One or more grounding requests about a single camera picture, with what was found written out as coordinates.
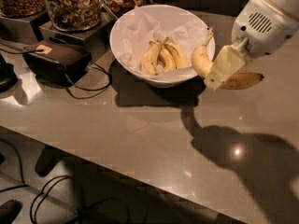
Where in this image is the glass jar of mixed nuts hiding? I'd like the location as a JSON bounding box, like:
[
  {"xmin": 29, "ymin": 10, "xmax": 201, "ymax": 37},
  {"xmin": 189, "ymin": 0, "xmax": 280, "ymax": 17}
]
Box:
[{"xmin": 45, "ymin": 0, "xmax": 101, "ymax": 32}]

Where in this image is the white ceramic bowl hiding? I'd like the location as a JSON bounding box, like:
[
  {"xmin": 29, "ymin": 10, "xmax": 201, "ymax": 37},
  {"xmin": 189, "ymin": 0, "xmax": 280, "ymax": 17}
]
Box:
[{"xmin": 108, "ymin": 4, "xmax": 216, "ymax": 89}]

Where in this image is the black round object left edge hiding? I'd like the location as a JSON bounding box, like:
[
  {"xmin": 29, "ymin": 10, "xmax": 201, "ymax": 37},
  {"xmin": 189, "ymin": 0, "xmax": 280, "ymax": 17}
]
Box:
[{"xmin": 0, "ymin": 54, "xmax": 18, "ymax": 92}]

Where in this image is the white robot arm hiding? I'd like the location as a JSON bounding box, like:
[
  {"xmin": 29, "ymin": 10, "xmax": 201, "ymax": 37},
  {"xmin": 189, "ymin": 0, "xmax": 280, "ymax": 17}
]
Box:
[{"xmin": 205, "ymin": 0, "xmax": 299, "ymax": 91}]

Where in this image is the yellow banana bunch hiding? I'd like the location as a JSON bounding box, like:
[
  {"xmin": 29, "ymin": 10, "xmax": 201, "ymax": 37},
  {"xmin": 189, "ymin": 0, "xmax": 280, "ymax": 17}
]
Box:
[{"xmin": 141, "ymin": 37, "xmax": 189, "ymax": 76}]

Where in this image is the glass jar of brown nuts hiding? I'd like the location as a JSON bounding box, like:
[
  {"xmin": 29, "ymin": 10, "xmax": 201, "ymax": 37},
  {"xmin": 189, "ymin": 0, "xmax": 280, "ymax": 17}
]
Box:
[{"xmin": 0, "ymin": 0, "xmax": 45, "ymax": 18}]

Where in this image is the single yellow banana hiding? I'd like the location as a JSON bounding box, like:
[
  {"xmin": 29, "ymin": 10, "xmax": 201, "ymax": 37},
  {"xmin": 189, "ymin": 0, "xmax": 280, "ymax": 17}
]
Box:
[{"xmin": 191, "ymin": 28, "xmax": 263, "ymax": 90}]

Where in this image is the dark shoe on floor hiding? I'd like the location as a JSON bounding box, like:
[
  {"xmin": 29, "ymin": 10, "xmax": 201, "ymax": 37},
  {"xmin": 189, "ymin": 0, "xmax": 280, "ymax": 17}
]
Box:
[{"xmin": 0, "ymin": 200, "xmax": 21, "ymax": 224}]

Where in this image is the black box device with tag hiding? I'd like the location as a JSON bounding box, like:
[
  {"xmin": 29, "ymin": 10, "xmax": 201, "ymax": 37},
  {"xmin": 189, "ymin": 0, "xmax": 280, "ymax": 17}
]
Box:
[{"xmin": 22, "ymin": 40, "xmax": 92, "ymax": 87}]

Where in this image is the dark metal jar stand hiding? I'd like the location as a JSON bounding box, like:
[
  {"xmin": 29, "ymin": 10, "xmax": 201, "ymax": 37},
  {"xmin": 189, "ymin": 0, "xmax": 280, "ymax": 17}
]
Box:
[
  {"xmin": 0, "ymin": 11, "xmax": 50, "ymax": 44},
  {"xmin": 39, "ymin": 13, "xmax": 114, "ymax": 60}
]

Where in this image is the black cable on floor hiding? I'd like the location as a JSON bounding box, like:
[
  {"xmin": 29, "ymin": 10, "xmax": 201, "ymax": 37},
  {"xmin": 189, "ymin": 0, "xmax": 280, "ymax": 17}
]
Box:
[{"xmin": 0, "ymin": 137, "xmax": 85, "ymax": 224}]

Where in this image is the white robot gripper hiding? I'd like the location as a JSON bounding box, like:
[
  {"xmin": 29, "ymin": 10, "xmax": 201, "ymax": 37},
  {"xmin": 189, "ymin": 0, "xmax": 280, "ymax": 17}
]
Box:
[{"xmin": 205, "ymin": 0, "xmax": 299, "ymax": 91}]

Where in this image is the white paper bowl liner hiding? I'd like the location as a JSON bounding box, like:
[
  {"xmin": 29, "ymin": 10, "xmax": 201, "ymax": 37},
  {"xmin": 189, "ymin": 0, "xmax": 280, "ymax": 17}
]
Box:
[{"xmin": 118, "ymin": 6, "xmax": 213, "ymax": 82}]

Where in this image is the black cable on table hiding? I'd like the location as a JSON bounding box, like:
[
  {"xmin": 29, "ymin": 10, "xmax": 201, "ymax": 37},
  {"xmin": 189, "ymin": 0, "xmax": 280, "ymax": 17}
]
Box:
[{"xmin": 64, "ymin": 60, "xmax": 113, "ymax": 100}]

